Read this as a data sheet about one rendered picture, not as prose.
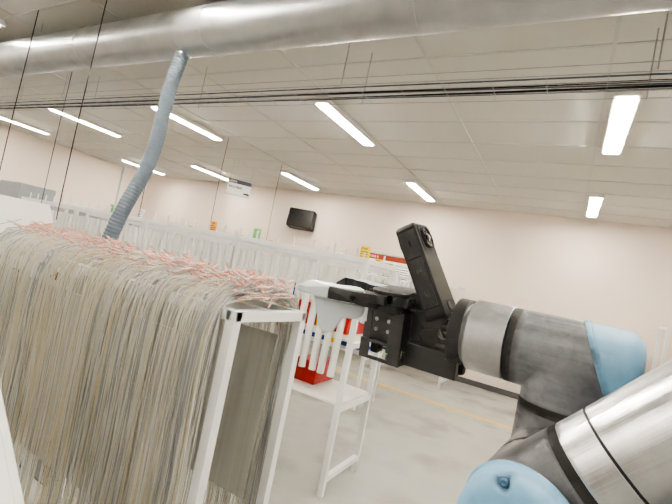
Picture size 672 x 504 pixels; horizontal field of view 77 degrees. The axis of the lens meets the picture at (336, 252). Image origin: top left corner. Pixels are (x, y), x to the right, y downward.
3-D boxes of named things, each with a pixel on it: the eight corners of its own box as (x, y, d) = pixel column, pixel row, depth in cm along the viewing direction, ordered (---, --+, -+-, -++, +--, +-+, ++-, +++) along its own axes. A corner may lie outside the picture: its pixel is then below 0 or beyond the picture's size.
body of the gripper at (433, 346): (351, 353, 50) (449, 386, 43) (360, 282, 49) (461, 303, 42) (383, 343, 56) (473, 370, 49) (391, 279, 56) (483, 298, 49)
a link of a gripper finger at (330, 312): (285, 327, 52) (358, 341, 49) (290, 279, 51) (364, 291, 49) (294, 322, 55) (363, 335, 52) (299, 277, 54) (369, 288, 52)
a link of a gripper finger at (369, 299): (323, 300, 49) (399, 313, 46) (325, 287, 49) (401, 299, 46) (334, 294, 53) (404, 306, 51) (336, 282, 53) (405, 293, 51)
